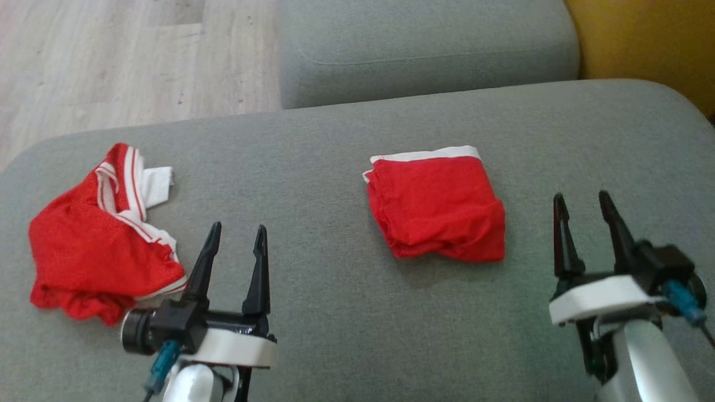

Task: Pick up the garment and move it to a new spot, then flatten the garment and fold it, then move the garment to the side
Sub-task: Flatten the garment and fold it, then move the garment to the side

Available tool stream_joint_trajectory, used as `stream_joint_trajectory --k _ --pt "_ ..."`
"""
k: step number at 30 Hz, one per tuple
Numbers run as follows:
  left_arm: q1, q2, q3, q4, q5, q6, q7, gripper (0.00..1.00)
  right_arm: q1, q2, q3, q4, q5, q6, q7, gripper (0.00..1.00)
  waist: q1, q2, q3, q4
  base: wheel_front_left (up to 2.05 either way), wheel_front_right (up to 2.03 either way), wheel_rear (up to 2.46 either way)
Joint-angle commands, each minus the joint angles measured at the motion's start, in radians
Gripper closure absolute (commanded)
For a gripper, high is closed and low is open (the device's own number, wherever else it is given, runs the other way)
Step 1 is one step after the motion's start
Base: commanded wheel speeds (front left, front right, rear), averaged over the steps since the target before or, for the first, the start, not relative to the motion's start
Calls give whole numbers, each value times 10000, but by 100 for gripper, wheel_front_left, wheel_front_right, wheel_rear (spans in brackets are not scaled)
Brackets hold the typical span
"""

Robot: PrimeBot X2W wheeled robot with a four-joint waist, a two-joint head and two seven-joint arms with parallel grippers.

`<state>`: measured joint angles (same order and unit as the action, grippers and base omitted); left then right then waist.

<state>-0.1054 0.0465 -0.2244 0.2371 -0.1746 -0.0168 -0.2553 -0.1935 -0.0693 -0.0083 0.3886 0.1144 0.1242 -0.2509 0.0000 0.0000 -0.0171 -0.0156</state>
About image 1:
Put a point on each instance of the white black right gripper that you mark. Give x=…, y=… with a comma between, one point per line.
x=597, y=298

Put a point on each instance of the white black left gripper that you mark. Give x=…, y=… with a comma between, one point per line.
x=234, y=349

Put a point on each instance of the red Bulls basketball jersey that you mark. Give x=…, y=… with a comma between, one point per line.
x=84, y=245

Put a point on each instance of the red white shorts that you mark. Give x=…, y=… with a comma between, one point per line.
x=435, y=206

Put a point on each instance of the grey sofa back cushion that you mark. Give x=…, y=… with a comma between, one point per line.
x=424, y=44

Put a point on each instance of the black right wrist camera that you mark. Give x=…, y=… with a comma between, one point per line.
x=665, y=262

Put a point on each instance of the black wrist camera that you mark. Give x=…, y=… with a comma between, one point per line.
x=167, y=326
x=665, y=262

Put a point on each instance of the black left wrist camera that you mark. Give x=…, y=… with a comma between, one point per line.
x=167, y=326

